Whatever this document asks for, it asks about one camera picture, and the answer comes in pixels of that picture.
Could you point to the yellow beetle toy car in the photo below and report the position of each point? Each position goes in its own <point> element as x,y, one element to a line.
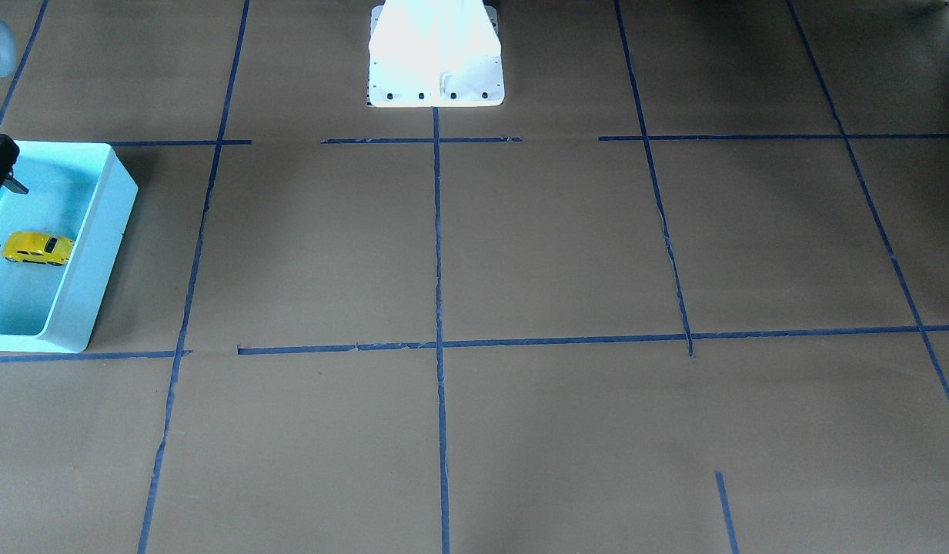
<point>38,248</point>

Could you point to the white camera mast with base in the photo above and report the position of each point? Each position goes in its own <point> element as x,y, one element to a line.
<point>435,54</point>

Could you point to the light blue plastic bin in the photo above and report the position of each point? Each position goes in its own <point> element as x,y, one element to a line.
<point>78,190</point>

